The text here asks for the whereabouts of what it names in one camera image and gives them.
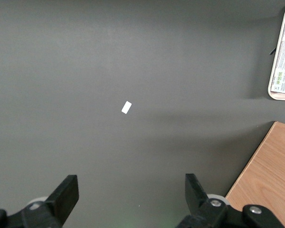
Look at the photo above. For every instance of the beige plastic tray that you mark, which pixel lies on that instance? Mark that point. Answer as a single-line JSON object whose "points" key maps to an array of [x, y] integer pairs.
{"points": [[279, 96]]}

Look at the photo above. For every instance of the wooden drawer cabinet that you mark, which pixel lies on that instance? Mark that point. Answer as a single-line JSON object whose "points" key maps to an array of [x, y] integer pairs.
{"points": [[270, 171]]}

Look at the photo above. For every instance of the white rectangular sticker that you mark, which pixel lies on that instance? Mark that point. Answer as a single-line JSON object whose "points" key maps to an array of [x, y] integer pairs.
{"points": [[126, 107]]}

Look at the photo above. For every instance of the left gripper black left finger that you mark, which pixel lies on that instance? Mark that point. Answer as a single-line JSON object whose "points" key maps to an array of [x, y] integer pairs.
{"points": [[61, 202]]}

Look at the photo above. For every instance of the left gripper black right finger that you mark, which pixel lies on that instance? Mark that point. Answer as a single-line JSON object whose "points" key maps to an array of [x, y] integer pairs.
{"points": [[197, 204]]}

